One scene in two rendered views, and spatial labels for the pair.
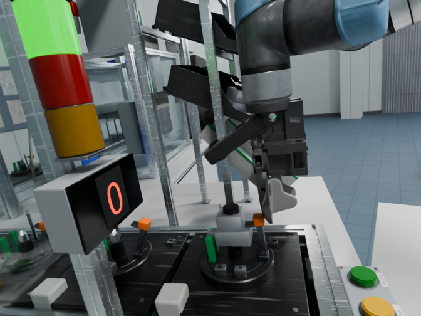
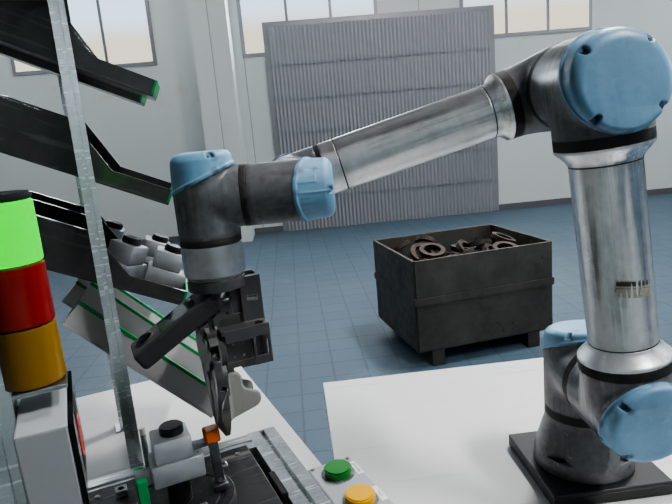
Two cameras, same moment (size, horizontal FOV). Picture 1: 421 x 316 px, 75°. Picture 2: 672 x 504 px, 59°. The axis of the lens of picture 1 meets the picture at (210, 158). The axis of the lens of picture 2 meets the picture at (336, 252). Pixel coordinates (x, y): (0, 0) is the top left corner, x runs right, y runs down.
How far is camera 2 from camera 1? 35 cm
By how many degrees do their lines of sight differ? 38
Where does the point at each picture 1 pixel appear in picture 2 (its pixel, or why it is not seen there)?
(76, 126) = (49, 347)
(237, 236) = (186, 464)
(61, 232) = (51, 486)
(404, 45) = (301, 119)
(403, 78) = not seen: hidden behind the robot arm
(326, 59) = (180, 133)
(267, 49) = (221, 221)
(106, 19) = not seen: outside the picture
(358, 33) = (314, 214)
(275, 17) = (230, 190)
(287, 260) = (249, 482)
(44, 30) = (22, 239)
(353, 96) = not seen: hidden behind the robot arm
